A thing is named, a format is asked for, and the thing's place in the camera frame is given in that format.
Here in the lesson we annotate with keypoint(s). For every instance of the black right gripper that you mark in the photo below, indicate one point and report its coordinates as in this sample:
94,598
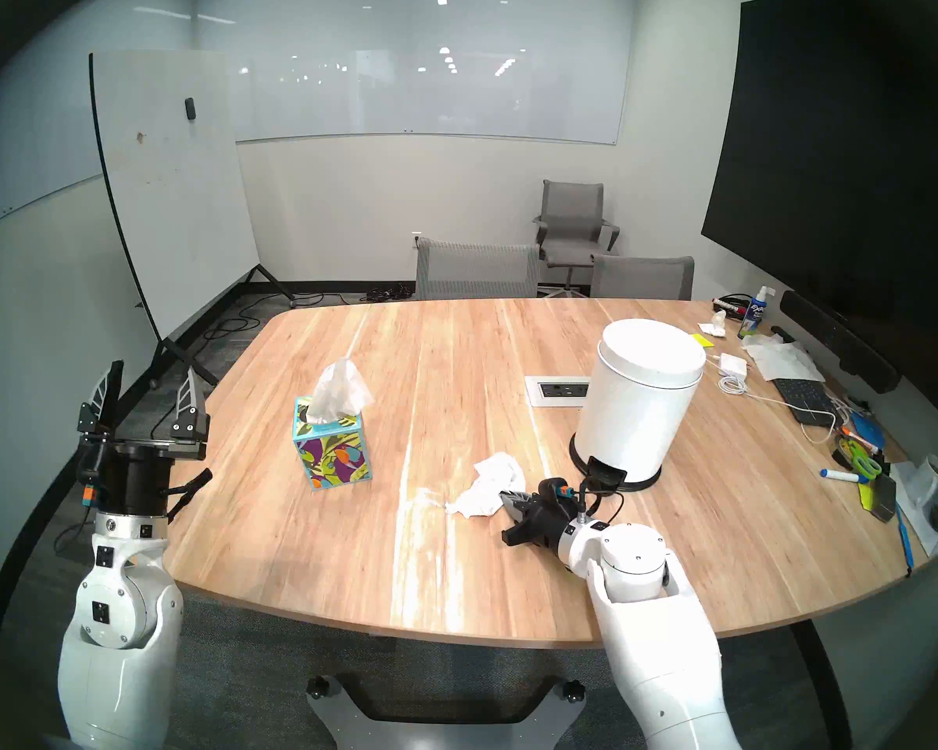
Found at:
551,531

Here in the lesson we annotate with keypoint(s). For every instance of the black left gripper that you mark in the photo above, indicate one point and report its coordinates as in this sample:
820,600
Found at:
137,479

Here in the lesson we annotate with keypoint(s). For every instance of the white tissue sheet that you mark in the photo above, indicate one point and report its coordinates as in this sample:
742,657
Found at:
488,483
340,393

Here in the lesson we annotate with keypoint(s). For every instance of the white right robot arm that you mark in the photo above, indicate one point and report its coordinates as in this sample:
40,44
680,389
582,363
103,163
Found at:
656,647

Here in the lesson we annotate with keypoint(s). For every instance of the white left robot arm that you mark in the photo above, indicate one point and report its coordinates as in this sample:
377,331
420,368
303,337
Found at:
117,647

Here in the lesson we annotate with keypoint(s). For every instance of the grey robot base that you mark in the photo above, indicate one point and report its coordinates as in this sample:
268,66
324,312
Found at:
438,729

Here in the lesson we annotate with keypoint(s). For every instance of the colourful toucan tissue box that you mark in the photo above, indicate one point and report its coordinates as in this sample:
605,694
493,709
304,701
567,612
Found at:
332,455

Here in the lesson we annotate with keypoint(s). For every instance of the small crumpled white tissue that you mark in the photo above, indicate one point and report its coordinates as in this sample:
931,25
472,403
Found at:
715,324

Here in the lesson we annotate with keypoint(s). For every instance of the table power outlet box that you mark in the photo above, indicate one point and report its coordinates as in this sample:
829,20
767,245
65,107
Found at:
555,391

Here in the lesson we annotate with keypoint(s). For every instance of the white pedal trash can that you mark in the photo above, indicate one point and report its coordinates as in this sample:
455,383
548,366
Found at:
641,397

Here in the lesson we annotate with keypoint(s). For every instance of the rolling whiteboard on stand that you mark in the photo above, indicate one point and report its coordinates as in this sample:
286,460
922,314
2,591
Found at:
172,194

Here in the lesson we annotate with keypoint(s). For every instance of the grey mesh office chair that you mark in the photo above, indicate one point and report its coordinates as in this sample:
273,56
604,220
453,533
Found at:
477,272

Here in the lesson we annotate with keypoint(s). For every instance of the yellow sticky note pad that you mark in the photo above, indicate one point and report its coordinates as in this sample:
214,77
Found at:
703,340

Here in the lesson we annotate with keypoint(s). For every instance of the white power adapter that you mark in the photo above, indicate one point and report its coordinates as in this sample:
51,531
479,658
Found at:
733,366

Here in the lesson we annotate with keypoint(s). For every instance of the grey fabric office chair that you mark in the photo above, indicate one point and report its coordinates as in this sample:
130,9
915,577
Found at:
641,280

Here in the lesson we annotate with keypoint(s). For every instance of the grey armrest office chair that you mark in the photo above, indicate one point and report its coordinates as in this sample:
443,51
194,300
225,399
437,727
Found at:
572,217

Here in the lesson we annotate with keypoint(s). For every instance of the white paper towel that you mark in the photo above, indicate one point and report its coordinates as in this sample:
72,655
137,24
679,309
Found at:
782,358

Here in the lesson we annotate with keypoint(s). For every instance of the whiteboard cleaner spray bottle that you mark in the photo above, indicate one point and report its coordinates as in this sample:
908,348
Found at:
754,315

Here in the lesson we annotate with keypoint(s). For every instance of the black keyboard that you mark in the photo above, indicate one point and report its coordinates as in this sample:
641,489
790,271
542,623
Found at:
805,401

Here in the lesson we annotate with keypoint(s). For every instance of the small black remote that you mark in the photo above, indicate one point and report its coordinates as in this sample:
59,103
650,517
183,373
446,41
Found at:
784,334

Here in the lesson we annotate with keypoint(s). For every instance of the blue white marker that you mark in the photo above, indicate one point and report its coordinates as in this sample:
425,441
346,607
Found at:
844,476

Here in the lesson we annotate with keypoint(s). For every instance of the blue pouch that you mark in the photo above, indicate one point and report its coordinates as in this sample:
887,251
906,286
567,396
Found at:
868,430

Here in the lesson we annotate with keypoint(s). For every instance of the black video sound bar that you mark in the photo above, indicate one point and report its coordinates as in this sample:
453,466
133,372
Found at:
836,338

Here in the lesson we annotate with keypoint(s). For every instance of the dark block with yellow edge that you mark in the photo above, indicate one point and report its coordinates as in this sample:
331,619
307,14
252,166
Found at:
879,497

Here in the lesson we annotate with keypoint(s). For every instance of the blue pen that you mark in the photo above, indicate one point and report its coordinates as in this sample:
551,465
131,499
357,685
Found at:
905,537

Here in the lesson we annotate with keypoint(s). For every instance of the white paper sheet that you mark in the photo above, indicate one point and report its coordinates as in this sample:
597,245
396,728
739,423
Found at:
924,533

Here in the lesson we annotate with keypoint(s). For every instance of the white paper cup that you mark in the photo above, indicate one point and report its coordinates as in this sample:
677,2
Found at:
926,479

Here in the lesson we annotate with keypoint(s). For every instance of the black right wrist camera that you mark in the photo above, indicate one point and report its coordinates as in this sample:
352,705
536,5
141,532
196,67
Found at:
556,494

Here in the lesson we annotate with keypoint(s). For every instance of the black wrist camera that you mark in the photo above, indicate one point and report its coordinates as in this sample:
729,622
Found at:
556,494
87,479

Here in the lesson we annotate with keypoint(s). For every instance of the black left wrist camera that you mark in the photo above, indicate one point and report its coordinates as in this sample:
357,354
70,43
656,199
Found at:
87,479

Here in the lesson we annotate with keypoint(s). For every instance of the wall whiteboard with writing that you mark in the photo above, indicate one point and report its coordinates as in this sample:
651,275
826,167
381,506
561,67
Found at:
31,131

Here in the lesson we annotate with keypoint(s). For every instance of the wide glass wall whiteboard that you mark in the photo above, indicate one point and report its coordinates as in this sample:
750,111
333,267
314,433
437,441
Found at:
438,92

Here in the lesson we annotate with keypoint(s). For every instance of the large black wall screen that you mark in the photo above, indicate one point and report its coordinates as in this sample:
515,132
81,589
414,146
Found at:
828,170

